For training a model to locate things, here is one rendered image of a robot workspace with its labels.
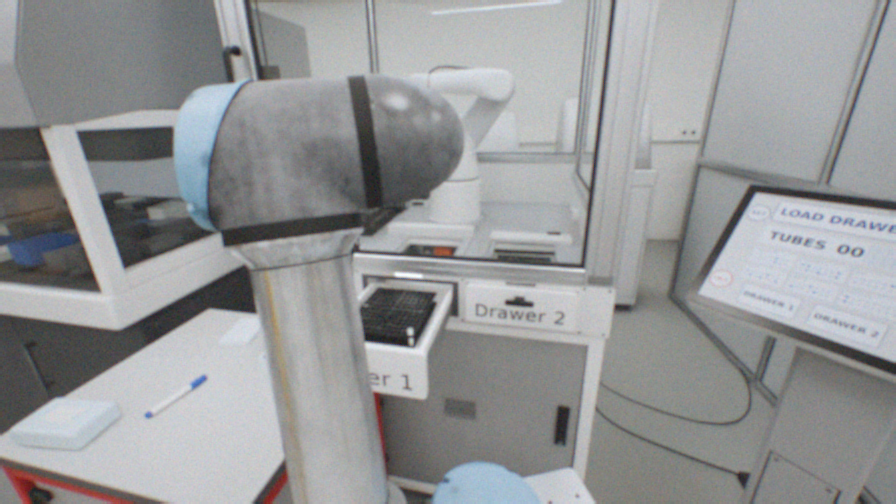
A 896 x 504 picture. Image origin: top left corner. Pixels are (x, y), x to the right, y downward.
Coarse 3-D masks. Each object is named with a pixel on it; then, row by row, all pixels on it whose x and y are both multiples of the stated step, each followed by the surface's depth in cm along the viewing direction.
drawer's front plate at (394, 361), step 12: (372, 348) 75; (384, 348) 75; (396, 348) 75; (408, 348) 75; (372, 360) 76; (384, 360) 75; (396, 360) 75; (408, 360) 74; (420, 360) 73; (372, 372) 77; (384, 372) 77; (396, 372) 76; (408, 372) 75; (420, 372) 74; (372, 384) 78; (396, 384) 77; (408, 384) 76; (420, 384) 75; (408, 396) 77; (420, 396) 76
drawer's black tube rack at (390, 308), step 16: (384, 288) 107; (368, 304) 98; (384, 304) 98; (400, 304) 104; (416, 304) 98; (432, 304) 103; (368, 320) 91; (384, 320) 90; (400, 320) 91; (416, 320) 90; (368, 336) 89; (384, 336) 90; (416, 336) 90
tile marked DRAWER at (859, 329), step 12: (816, 312) 69; (828, 312) 68; (840, 312) 67; (804, 324) 69; (816, 324) 68; (828, 324) 67; (840, 324) 66; (852, 324) 65; (864, 324) 64; (876, 324) 63; (888, 324) 62; (840, 336) 65; (852, 336) 64; (864, 336) 63; (876, 336) 62; (876, 348) 62
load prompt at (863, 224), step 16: (784, 208) 80; (800, 208) 78; (816, 208) 76; (832, 208) 74; (800, 224) 76; (816, 224) 75; (832, 224) 73; (848, 224) 71; (864, 224) 70; (880, 224) 68
